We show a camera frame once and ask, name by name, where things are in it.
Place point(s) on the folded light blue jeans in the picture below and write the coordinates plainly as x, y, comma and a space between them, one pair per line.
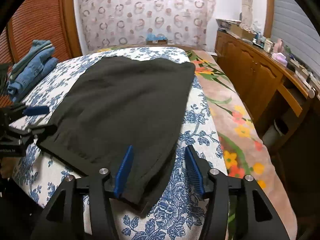
37, 46

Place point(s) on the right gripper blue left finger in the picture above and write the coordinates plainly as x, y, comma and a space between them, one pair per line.
123, 172

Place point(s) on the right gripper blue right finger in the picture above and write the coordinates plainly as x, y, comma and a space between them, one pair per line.
193, 170

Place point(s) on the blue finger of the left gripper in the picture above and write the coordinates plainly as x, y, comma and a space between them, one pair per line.
37, 110
43, 130

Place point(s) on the cardboard box on dresser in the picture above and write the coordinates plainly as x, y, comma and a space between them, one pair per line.
241, 33

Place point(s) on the blue floral white blanket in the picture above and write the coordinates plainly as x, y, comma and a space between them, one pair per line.
38, 174

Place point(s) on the black pants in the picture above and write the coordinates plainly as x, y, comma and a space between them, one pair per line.
120, 104

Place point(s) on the pink bottle on dresser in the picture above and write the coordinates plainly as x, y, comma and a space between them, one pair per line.
278, 46

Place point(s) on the orange floral bed cover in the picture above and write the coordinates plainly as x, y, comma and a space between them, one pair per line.
224, 134

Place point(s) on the wooden louvered wardrobe door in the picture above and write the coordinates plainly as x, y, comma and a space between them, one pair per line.
52, 20

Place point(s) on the grey roller shutter window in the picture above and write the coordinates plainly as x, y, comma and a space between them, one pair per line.
292, 25

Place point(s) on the circle patterned curtain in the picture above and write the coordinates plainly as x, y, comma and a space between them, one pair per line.
107, 23

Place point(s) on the long wooden dresser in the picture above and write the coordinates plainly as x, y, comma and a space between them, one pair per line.
268, 90

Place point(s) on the pink tissue box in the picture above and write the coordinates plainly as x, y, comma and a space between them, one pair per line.
280, 58

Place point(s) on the cardboard box with blue items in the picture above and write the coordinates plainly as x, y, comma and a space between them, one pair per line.
153, 39

